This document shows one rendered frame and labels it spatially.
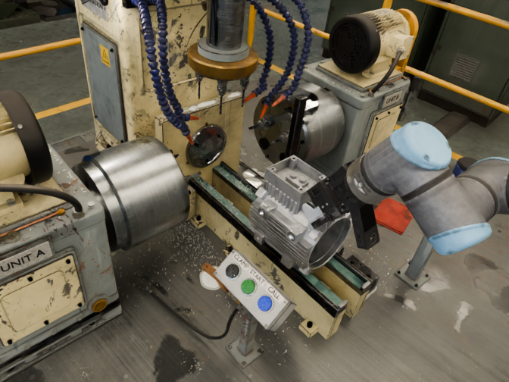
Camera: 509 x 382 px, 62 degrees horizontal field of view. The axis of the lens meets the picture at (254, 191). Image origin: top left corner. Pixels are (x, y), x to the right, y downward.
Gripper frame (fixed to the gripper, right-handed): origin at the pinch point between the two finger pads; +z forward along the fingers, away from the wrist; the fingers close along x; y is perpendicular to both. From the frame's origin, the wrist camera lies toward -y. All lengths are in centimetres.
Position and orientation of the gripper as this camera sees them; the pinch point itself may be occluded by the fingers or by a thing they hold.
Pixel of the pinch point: (313, 227)
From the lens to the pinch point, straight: 98.6
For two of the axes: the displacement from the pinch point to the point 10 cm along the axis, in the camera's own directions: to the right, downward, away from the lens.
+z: -4.2, 3.9, 8.2
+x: -7.5, 3.7, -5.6
